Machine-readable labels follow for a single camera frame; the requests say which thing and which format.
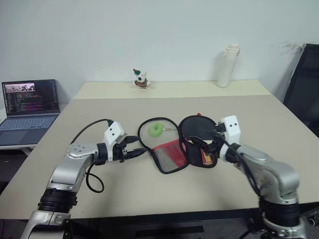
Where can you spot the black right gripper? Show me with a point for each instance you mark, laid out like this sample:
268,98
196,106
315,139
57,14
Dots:
216,147

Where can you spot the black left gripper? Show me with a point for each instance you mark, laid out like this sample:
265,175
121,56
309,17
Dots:
120,152

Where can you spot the black red paddle case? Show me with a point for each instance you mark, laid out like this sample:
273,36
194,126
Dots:
169,154

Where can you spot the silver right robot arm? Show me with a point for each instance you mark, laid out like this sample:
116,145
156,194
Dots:
274,171

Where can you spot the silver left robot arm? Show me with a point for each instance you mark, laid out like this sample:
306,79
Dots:
64,171

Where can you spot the plush dog with Christmas hat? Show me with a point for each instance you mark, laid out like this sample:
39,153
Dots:
140,80

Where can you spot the white cylindrical bottle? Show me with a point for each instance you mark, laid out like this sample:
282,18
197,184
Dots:
226,67

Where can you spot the open grey laptop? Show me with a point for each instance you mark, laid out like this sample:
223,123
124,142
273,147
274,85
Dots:
30,99

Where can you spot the black office chair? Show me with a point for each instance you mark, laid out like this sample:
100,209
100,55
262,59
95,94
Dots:
305,82

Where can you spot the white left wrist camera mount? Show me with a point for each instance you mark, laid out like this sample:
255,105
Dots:
113,130

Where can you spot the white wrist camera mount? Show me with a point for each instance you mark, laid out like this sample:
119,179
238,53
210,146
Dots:
113,130
233,129

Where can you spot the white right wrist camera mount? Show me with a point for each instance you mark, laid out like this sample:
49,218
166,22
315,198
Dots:
233,129

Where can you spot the black table frame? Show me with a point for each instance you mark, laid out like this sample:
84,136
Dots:
149,221

